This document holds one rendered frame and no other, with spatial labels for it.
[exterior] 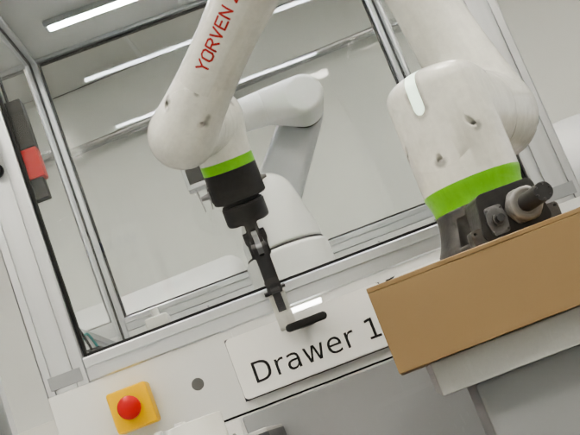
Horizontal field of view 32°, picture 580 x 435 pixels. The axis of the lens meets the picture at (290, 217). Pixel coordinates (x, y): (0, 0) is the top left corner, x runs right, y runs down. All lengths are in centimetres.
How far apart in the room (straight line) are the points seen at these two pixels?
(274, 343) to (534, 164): 57
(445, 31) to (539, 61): 383
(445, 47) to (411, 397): 64
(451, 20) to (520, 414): 58
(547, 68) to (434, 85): 401
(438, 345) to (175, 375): 76
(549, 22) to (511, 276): 427
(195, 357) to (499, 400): 73
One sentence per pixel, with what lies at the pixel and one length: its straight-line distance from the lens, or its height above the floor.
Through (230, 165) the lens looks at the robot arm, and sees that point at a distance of 165.
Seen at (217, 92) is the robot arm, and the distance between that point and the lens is 150.
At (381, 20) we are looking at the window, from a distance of 193.
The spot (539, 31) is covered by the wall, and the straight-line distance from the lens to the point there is 534.
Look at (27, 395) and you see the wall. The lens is 536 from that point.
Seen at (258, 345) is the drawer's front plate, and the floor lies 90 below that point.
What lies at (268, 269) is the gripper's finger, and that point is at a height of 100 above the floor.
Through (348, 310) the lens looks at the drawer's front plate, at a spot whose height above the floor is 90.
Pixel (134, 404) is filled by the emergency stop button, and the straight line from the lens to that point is 172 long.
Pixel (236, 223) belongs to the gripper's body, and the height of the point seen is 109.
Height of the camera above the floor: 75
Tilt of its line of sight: 11 degrees up
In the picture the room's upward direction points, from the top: 21 degrees counter-clockwise
